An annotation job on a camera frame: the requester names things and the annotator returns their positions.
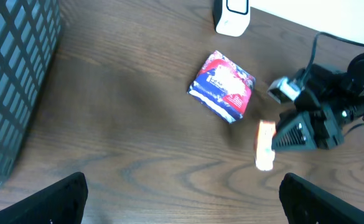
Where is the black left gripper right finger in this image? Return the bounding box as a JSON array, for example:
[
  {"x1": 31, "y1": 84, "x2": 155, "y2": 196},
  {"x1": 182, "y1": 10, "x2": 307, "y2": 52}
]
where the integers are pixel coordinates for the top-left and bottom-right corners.
[{"x1": 279, "y1": 173, "x2": 364, "y2": 224}]

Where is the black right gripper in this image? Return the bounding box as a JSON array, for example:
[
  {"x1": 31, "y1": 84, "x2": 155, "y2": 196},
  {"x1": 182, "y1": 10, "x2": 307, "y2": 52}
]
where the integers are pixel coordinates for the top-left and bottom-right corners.
[{"x1": 272, "y1": 90, "x2": 344, "y2": 152}]

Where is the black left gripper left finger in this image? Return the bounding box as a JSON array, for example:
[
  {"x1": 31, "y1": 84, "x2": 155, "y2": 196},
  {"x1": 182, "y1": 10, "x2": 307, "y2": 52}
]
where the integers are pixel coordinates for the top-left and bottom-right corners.
[{"x1": 0, "y1": 172, "x2": 88, "y2": 224}]

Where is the small orange snack pack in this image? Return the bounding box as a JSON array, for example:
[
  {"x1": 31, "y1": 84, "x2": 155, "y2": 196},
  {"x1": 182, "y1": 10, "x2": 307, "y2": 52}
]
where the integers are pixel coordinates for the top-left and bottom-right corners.
[{"x1": 254, "y1": 120, "x2": 276, "y2": 171}]

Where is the red purple snack bag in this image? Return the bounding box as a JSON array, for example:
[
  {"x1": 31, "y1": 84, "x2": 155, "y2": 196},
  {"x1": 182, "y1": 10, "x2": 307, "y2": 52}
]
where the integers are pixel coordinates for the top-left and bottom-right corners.
[{"x1": 187, "y1": 50, "x2": 256, "y2": 124}]

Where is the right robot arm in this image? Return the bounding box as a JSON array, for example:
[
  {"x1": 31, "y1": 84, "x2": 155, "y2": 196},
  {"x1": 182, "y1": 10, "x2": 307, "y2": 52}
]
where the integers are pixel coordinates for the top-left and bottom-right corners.
[{"x1": 268, "y1": 53, "x2": 364, "y2": 152}]

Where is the grey plastic mesh basket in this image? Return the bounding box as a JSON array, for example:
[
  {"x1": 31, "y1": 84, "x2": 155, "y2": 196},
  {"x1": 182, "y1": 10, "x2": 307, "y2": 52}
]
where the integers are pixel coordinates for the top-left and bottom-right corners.
[{"x1": 0, "y1": 0, "x2": 63, "y2": 186}]

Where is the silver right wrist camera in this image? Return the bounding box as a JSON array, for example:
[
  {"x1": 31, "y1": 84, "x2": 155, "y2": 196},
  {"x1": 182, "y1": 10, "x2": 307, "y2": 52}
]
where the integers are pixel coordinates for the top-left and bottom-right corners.
[{"x1": 267, "y1": 77, "x2": 301, "y2": 104}]

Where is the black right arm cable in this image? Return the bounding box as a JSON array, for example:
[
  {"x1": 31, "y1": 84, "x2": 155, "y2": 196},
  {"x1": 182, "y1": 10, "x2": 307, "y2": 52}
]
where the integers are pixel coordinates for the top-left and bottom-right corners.
[{"x1": 299, "y1": 30, "x2": 364, "y2": 91}]

